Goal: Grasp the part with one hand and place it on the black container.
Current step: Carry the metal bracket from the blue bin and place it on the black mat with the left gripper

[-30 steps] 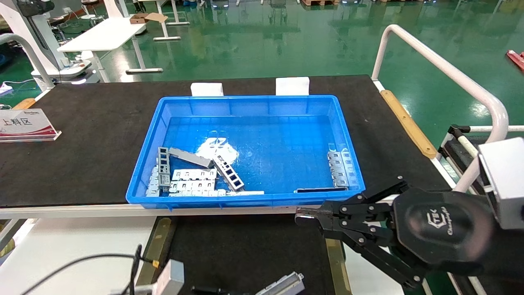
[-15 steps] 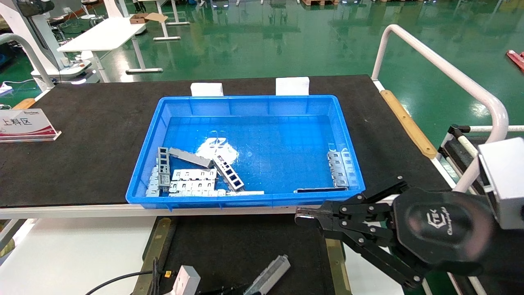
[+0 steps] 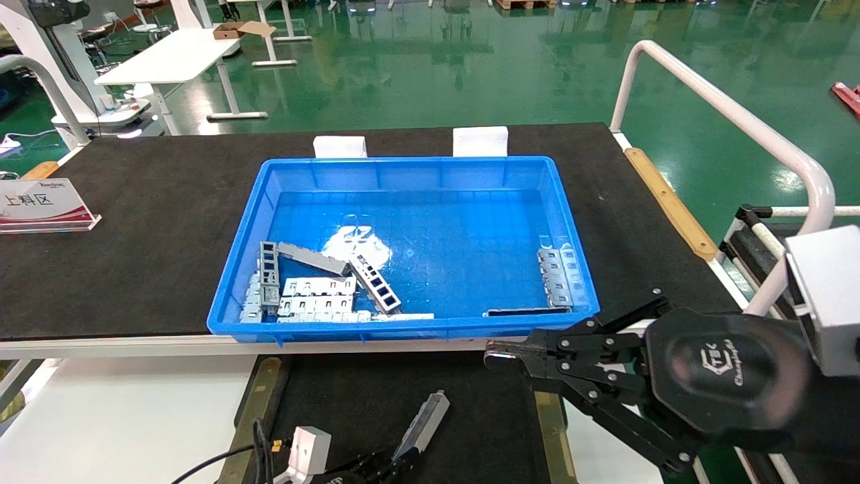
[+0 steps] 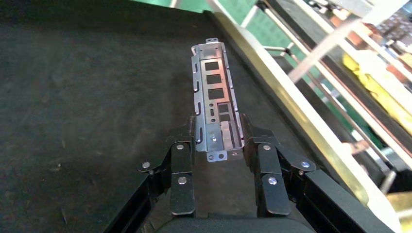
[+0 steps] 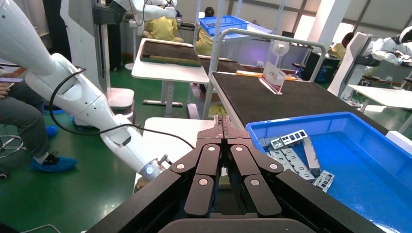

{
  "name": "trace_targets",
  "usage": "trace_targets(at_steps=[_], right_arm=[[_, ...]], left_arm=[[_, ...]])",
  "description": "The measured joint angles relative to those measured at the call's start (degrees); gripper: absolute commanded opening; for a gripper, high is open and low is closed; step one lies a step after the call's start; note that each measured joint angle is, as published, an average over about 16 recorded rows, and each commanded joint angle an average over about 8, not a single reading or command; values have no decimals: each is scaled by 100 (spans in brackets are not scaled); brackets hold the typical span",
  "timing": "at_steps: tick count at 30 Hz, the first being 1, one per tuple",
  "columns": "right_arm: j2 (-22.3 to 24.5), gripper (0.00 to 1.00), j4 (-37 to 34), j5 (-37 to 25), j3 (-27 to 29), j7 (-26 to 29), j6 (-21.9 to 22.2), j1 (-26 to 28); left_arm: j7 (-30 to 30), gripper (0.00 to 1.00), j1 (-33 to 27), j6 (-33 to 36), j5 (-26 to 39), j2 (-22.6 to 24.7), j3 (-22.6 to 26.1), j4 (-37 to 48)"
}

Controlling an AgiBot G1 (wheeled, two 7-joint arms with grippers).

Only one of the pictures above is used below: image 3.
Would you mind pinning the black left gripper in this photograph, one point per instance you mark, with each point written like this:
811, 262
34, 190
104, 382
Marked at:
339, 478

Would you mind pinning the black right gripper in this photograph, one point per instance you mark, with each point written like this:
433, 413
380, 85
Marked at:
725, 376

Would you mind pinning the windowed metal bracket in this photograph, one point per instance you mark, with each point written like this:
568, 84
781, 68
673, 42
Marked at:
423, 423
376, 286
269, 269

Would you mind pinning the black flat container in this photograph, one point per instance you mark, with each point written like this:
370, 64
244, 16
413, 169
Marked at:
349, 403

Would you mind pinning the dark long metal strip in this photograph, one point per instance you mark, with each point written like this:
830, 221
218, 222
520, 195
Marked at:
524, 312

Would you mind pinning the thin metal strip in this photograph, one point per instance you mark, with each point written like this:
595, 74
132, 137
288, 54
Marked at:
403, 316

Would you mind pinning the flat perforated metal plate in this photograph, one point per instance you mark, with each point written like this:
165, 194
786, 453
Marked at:
316, 306
319, 287

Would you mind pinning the wooden edge strip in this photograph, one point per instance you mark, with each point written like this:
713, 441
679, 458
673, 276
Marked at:
40, 171
672, 202

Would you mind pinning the small stacked metal pieces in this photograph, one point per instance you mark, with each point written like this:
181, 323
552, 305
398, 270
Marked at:
252, 309

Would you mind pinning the long plain metal plate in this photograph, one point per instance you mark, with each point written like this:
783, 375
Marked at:
312, 257

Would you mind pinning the blue plastic bin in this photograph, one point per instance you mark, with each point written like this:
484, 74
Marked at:
437, 215

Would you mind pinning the white foam block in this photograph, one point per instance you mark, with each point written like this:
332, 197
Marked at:
339, 146
480, 141

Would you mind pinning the white tubular railing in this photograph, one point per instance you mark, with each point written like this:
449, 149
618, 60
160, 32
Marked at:
739, 119
64, 111

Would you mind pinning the black table mat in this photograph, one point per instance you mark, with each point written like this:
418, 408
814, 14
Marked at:
134, 235

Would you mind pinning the red object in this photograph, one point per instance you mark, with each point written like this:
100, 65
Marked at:
848, 97

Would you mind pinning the red white acrylic sign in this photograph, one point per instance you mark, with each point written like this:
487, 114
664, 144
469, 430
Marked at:
40, 205

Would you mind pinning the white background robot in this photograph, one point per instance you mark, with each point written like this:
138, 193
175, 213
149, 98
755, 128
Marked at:
101, 122

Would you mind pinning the open cardboard box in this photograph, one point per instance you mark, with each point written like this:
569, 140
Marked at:
232, 30

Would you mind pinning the white background table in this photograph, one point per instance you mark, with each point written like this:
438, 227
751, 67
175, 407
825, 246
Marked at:
168, 57

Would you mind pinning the white power strip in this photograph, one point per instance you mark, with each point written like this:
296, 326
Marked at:
8, 143

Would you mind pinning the black round stool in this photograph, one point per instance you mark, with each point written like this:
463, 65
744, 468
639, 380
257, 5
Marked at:
101, 33

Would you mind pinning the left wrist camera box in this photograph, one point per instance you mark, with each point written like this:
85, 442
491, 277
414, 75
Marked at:
306, 450

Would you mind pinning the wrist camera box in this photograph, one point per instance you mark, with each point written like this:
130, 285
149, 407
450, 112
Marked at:
830, 296
306, 450

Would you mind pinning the tabbed metal bracket stack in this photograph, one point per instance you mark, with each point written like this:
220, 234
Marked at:
556, 279

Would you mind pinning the black roller frame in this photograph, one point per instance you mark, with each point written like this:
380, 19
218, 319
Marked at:
746, 255

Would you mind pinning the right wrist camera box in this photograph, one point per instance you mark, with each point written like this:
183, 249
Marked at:
830, 296

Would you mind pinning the white workbench frame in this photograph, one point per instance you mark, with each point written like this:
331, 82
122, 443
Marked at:
134, 347

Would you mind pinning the white desk frame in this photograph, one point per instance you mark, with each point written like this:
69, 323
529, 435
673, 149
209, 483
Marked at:
274, 62

